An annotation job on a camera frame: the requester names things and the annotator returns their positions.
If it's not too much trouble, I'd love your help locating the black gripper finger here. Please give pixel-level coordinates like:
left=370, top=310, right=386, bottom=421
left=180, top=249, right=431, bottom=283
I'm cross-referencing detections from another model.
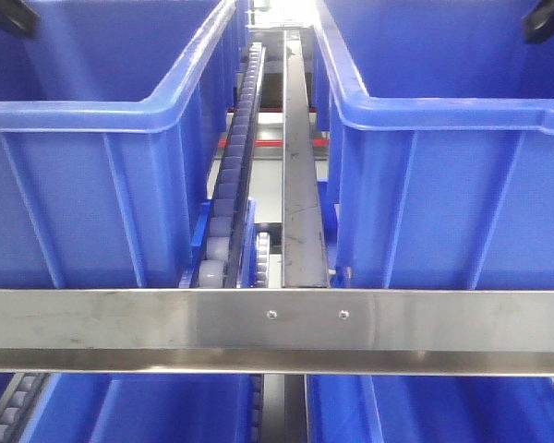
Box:
left=0, top=0, right=39, bottom=38
left=522, top=0, right=554, bottom=44

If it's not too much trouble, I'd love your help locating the right steel shelf rack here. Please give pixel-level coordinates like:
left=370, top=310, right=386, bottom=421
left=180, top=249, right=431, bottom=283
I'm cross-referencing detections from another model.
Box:
left=0, top=289, right=554, bottom=376

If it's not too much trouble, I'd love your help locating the blue bin left neighbour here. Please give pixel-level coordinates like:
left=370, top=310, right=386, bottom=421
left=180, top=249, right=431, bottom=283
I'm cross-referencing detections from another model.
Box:
left=0, top=1, right=242, bottom=288

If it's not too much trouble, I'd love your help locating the blue target bin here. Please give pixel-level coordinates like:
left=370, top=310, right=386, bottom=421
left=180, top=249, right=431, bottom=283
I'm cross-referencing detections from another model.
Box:
left=314, top=1, right=554, bottom=289

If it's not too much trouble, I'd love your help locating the roller track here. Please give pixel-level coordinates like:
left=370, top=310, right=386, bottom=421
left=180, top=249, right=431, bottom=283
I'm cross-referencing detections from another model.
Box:
left=179, top=42, right=266, bottom=289

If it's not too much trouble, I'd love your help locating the blue bin lower left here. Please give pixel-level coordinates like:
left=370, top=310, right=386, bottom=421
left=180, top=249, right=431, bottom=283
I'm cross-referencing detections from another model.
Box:
left=5, top=374, right=259, bottom=442

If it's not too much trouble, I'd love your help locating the blue bin lower right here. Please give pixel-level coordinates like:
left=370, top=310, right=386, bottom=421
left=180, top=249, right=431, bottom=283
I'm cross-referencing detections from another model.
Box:
left=307, top=375, right=554, bottom=442

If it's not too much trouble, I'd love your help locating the steel divider rail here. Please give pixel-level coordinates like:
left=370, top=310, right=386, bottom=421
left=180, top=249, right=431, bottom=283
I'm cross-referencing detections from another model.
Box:
left=282, top=30, right=329, bottom=288

